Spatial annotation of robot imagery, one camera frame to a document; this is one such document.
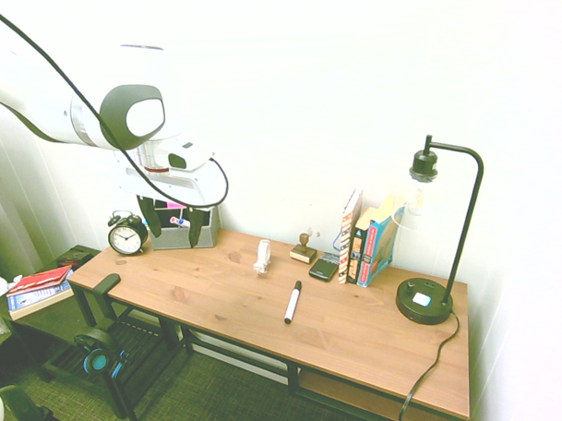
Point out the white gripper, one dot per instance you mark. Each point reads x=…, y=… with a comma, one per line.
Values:
x=194, y=183

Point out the white marker with black cap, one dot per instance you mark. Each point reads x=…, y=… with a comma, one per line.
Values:
x=293, y=302

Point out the red and blue marker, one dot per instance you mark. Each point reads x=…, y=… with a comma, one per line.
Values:
x=177, y=220

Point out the grey fabric desk organizer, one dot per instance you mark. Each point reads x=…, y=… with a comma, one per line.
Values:
x=176, y=237

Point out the pink sticky note pad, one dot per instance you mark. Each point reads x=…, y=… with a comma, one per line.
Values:
x=173, y=204

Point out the black twin-bell alarm clock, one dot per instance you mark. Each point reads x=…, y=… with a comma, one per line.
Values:
x=126, y=238

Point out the black headphone hanger clamp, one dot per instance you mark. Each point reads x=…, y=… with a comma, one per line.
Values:
x=105, y=283

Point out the dark small box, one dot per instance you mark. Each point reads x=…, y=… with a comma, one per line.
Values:
x=75, y=258

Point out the wooden rubber stamp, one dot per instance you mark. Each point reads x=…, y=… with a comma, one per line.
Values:
x=303, y=251

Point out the black slatted floor rack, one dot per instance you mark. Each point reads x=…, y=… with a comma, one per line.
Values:
x=143, y=358

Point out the red cover book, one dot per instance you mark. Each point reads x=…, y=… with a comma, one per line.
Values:
x=39, y=280

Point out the blue and white book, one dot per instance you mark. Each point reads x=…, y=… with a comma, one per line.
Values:
x=39, y=299

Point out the black and blue headphones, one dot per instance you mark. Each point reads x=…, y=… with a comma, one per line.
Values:
x=98, y=360

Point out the green side table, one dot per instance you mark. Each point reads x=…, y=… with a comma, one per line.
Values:
x=49, y=322

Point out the red striped white book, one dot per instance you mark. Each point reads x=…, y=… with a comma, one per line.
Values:
x=349, y=236

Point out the black spine book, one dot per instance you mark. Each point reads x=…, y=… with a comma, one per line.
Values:
x=356, y=258

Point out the blue cover paperback book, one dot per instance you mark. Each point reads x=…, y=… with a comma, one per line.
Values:
x=379, y=251

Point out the black desk lamp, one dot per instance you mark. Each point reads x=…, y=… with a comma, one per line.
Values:
x=423, y=302

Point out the wooden desk with black frame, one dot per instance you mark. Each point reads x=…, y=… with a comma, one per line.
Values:
x=292, y=378

